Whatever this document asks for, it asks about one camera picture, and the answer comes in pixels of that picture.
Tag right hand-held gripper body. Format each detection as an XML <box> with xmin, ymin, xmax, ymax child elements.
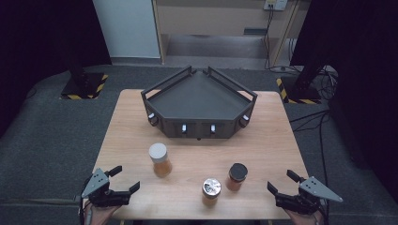
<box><xmin>275</xmin><ymin>175</ymin><xmax>344</xmax><ymax>216</ymax></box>

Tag white panel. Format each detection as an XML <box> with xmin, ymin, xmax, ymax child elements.
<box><xmin>91</xmin><ymin>0</ymin><xmax>161</xmax><ymax>59</ymax></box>

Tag black lid spice jar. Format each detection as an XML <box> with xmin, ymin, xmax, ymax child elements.
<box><xmin>225</xmin><ymin>162</ymin><xmax>249</xmax><ymax>192</ymax></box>

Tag black floor cable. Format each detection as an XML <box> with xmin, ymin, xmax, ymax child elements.
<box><xmin>288</xmin><ymin>110</ymin><xmax>331</xmax><ymax>207</ymax></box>

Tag white lid spice jar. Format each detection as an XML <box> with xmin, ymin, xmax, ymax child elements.
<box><xmin>147</xmin><ymin>142</ymin><xmax>174</xmax><ymax>178</ymax></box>

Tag right hand-held gripper cable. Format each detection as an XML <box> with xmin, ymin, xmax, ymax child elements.
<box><xmin>318</xmin><ymin>200</ymin><xmax>330</xmax><ymax>225</ymax></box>

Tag white wall socket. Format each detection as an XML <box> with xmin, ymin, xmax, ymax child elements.
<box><xmin>263</xmin><ymin>0</ymin><xmax>289</xmax><ymax>11</ymax></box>

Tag silver lid spice jar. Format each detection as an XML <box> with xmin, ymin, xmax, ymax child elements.
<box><xmin>201</xmin><ymin>177</ymin><xmax>222</xmax><ymax>206</ymax></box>

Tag black socket cable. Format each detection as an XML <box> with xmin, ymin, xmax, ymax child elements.
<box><xmin>263</xmin><ymin>8</ymin><xmax>301</xmax><ymax>73</ymax></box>

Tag dark grey corner rack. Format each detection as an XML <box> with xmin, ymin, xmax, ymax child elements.
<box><xmin>140</xmin><ymin>65</ymin><xmax>258</xmax><ymax>140</ymax></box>

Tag tangled black cables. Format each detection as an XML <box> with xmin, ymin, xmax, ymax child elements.
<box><xmin>317</xmin><ymin>66</ymin><xmax>340</xmax><ymax>101</ymax></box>

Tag dark curtain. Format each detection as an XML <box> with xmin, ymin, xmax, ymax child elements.
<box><xmin>0</xmin><ymin>0</ymin><xmax>112</xmax><ymax>139</ymax></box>
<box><xmin>290</xmin><ymin>0</ymin><xmax>398</xmax><ymax>201</ymax></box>

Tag wooden cabinet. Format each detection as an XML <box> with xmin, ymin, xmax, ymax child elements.
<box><xmin>151</xmin><ymin>0</ymin><xmax>303</xmax><ymax>68</ymax></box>

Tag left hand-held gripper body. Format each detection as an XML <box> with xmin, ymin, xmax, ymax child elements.
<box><xmin>81</xmin><ymin>168</ymin><xmax>132</xmax><ymax>208</ymax></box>

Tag person's right hand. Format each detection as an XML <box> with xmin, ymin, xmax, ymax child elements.
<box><xmin>283</xmin><ymin>207</ymin><xmax>325</xmax><ymax>225</ymax></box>

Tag person's left hand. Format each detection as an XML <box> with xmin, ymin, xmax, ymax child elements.
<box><xmin>84</xmin><ymin>201</ymin><xmax>121</xmax><ymax>225</ymax></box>

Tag black stand with striped base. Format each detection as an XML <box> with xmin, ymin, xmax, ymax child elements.
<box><xmin>60</xmin><ymin>55</ymin><xmax>110</xmax><ymax>101</ymax></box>
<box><xmin>276</xmin><ymin>59</ymin><xmax>323</xmax><ymax>105</ymax></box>

